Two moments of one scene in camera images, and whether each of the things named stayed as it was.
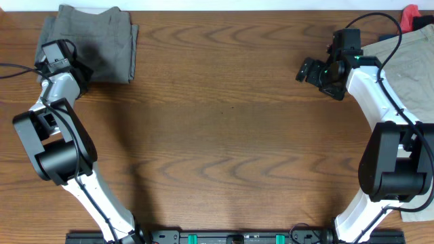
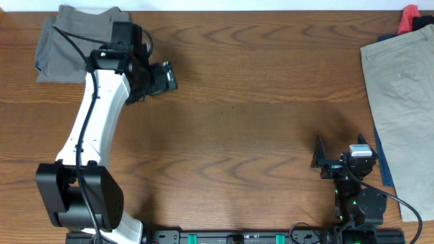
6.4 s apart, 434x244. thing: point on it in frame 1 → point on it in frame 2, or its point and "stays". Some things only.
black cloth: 419,22 stays
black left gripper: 87,70 → 161,85
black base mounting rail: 234,237 stays
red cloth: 408,13 stays
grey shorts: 106,41 stays
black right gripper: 336,93 → 332,167
